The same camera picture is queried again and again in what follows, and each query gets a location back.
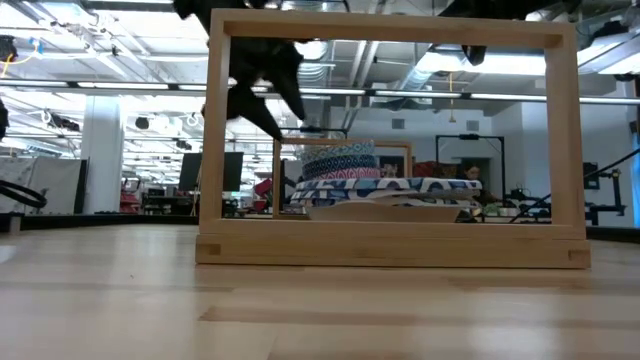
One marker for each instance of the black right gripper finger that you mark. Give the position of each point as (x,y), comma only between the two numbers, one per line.
(473,54)

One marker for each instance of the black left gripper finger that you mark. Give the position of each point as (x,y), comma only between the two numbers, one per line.
(295,92)
(250,107)

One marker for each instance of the small light blue patterned bowl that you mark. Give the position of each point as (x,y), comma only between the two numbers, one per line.
(337,150)

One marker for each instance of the small dark blue patterned bowl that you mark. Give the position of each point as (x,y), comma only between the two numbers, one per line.
(340,164)

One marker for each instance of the small red patterned bowl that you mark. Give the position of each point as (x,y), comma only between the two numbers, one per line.
(350,174)

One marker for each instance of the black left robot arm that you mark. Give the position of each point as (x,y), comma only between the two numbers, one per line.
(195,12)

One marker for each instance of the long ceiling light bar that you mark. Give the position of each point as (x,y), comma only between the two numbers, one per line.
(425,94)

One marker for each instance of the black computer monitor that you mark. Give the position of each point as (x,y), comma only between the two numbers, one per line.
(232,172)

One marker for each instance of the person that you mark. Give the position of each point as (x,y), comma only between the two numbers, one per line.
(472,172)

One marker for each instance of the orange patterned cloth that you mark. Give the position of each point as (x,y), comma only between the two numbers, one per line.
(435,170)

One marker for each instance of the white red patterned cloth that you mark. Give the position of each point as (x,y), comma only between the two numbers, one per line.
(389,171)

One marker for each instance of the white partition panel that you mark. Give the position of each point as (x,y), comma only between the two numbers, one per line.
(45,175)

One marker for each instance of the silver ceiling duct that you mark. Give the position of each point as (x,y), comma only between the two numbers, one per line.
(315,65)

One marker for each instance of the small wooden shelf frame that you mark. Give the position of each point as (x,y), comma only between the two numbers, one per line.
(276,175)

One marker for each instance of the black metal stand frame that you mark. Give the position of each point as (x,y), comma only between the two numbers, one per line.
(470,136)

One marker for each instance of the large wooden shelf frame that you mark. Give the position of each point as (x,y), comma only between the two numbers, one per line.
(390,245)

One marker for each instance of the black camera arm mount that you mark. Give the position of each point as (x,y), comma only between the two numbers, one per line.
(607,185)

